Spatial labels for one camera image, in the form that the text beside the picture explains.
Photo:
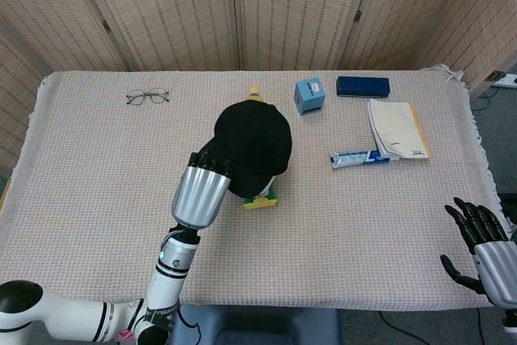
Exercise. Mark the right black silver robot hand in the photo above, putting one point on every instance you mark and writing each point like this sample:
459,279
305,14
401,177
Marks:
494,268

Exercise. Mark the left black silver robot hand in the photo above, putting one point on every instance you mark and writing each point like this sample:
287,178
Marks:
198,195

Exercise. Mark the black baseball cap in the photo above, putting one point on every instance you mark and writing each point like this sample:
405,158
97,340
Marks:
254,143

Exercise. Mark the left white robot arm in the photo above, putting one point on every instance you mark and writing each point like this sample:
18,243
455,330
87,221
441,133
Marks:
165,280

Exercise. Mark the white foam mannequin head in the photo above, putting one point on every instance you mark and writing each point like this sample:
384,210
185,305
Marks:
267,187

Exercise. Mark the green yellow carton box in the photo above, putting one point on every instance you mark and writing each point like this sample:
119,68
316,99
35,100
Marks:
262,202

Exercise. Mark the yellow capped bottle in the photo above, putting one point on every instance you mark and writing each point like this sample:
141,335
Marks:
254,94

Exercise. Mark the beige woven tablecloth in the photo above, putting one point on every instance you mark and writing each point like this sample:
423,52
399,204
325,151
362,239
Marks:
323,240

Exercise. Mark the blue padded chair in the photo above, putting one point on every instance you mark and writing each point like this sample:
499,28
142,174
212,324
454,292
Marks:
266,326

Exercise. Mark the small light blue box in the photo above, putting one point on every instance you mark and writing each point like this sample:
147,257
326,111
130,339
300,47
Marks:
309,96

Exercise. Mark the pink plastic bag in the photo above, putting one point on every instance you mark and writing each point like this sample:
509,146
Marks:
126,335

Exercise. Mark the cream notebook with orange edge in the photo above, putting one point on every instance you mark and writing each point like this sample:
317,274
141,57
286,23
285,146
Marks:
398,127

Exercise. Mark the woven bamboo folding screen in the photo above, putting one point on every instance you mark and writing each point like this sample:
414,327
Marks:
169,9

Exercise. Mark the white power strip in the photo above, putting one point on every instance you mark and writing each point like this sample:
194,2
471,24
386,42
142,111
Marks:
503,77

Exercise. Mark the dark blue glasses case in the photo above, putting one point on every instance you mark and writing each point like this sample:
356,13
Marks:
363,85

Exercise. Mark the thin metal frame eyeglasses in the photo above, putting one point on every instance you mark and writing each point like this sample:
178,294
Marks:
147,96

